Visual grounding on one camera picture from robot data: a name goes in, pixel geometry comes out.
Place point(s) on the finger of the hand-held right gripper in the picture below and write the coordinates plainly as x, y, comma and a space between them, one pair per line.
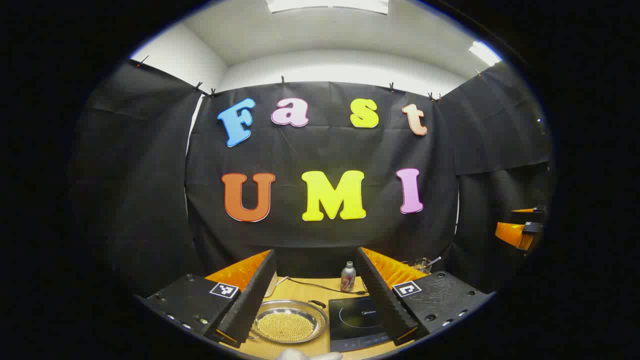
510, 232
535, 211

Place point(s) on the metal spoon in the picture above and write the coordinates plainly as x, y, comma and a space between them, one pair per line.
435, 260

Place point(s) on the black induction cooktop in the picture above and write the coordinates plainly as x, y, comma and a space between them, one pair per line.
357, 320

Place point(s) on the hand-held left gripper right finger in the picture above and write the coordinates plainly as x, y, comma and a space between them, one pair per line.
382, 300

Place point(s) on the ceiling light panel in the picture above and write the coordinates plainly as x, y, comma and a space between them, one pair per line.
327, 5
484, 52

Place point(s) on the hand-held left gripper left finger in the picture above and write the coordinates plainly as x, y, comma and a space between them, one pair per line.
250, 300

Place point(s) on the silver drink bottle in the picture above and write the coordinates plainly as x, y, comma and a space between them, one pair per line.
348, 280

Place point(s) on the pile of soybeans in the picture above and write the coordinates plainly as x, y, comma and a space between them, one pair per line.
286, 326

